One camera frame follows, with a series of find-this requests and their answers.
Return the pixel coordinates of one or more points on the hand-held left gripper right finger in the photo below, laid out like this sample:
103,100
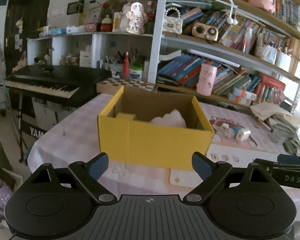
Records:
202,166

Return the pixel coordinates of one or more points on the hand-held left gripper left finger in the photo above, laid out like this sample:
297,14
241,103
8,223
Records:
98,166

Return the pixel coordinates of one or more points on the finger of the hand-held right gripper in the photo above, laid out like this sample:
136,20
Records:
267,164
290,159

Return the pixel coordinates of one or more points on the yellow cardboard box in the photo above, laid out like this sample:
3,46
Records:
152,145

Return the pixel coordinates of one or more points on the pink plush toy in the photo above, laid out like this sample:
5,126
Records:
172,120

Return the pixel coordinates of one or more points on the pile of papers and booklets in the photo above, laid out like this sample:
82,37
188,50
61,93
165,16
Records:
277,125

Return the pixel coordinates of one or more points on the pink checkered tablecloth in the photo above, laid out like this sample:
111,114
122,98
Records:
72,135

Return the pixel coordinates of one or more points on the small white toy block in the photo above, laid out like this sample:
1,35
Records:
225,125

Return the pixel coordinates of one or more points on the row of upright colourful books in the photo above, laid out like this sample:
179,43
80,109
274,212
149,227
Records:
267,93

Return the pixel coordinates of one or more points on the white orange carton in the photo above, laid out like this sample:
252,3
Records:
238,100
245,93

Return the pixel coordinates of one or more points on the red flat box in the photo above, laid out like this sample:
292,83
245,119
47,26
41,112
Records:
273,82

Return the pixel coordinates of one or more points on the brown checkered box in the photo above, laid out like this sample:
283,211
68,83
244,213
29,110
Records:
120,83

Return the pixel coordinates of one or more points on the black keyboard stand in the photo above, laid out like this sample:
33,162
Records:
21,130

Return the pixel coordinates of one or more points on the pink printed cup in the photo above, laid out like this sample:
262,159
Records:
207,80

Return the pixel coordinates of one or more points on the white pen holder with pens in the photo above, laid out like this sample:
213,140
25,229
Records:
115,70

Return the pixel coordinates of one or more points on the white storage container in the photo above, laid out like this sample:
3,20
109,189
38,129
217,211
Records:
283,61

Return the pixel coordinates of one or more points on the row of leaning books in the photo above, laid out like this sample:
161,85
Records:
182,70

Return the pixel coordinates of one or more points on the black electronic keyboard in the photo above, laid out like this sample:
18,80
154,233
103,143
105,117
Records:
65,73

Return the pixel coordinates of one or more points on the white jar green lid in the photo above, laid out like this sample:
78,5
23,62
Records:
136,73

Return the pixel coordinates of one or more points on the purple bag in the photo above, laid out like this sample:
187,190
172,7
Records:
0,197

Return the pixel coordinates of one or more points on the red slim bottle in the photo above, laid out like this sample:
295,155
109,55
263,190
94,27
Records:
126,66

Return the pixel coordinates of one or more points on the wooden slat box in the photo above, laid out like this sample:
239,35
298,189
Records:
295,55

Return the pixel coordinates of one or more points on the white basket with pens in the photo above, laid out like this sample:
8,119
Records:
266,53

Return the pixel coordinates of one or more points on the white box red label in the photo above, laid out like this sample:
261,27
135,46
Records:
85,58

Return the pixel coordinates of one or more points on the white light bar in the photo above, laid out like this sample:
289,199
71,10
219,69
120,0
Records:
215,58

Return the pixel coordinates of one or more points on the white cubby shelf unit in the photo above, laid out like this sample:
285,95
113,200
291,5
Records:
100,45

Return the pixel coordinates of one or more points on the pastel gradient bottle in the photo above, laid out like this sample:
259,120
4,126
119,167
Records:
247,41

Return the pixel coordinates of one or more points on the rose gold radio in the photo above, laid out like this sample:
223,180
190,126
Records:
205,31

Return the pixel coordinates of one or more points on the row of colourful shelf books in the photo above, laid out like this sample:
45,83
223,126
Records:
227,30

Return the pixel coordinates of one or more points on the white flat box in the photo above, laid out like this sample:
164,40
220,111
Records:
75,29

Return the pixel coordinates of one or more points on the red round jar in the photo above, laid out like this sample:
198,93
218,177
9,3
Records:
106,26

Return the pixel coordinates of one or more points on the small pink box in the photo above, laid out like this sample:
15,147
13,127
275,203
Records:
90,26

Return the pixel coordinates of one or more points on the blue tissue pack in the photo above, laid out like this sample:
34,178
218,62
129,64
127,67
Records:
56,31

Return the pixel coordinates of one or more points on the yellow white bottle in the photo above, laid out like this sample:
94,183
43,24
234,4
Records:
116,22

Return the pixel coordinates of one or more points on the white quilted purse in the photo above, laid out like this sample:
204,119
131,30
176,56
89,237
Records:
173,23

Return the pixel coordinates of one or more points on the white floral paper bag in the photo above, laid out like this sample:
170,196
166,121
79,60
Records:
135,20

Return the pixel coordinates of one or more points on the row of dark books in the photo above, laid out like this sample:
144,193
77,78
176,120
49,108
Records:
287,7

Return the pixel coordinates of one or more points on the dark wooden door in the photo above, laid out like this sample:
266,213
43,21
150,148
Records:
27,5

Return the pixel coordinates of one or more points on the white frame wooden bookshelf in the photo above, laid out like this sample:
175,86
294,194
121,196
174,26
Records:
155,42

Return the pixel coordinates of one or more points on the black picture frame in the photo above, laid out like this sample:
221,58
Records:
74,8

